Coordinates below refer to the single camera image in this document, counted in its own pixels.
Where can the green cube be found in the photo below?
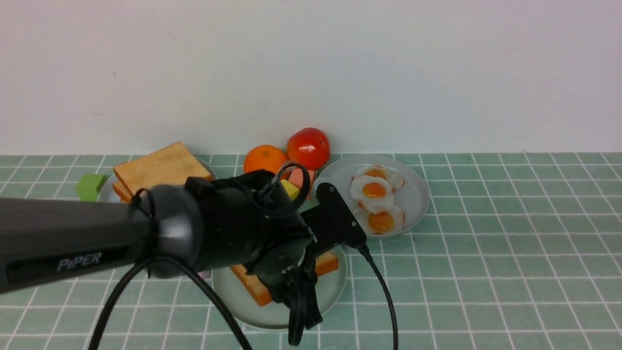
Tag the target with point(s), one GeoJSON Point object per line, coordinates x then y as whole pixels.
{"type": "Point", "coordinates": [89, 186]}

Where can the toast slice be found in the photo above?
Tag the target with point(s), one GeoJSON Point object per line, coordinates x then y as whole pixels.
{"type": "Point", "coordinates": [171, 165]}
{"type": "Point", "coordinates": [120, 190]}
{"type": "Point", "coordinates": [326, 263]}

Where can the green plate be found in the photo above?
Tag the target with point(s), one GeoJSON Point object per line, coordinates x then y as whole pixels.
{"type": "Point", "coordinates": [274, 316]}

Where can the yellow cube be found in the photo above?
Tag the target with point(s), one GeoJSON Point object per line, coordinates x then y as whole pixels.
{"type": "Point", "coordinates": [292, 190]}

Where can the grey-blue egg plate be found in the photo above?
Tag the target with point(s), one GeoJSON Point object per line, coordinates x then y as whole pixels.
{"type": "Point", "coordinates": [413, 198]}

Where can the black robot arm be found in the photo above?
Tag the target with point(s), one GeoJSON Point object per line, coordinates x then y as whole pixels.
{"type": "Point", "coordinates": [169, 230]}

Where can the salmon pink cube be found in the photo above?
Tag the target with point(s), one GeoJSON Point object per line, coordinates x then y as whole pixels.
{"type": "Point", "coordinates": [297, 179]}

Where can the grey-blue bread plate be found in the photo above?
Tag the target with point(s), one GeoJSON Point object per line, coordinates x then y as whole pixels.
{"type": "Point", "coordinates": [108, 195]}

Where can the fried egg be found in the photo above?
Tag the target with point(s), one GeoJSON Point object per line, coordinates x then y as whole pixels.
{"type": "Point", "coordinates": [394, 178]}
{"type": "Point", "coordinates": [374, 194]}
{"type": "Point", "coordinates": [390, 221]}

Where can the red tomato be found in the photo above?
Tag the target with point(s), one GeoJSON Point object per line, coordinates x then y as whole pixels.
{"type": "Point", "coordinates": [309, 147]}

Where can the orange fruit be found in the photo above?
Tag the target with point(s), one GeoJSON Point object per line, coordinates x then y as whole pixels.
{"type": "Point", "coordinates": [265, 157]}

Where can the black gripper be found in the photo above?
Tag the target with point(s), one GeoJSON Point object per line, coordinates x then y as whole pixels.
{"type": "Point", "coordinates": [288, 273]}

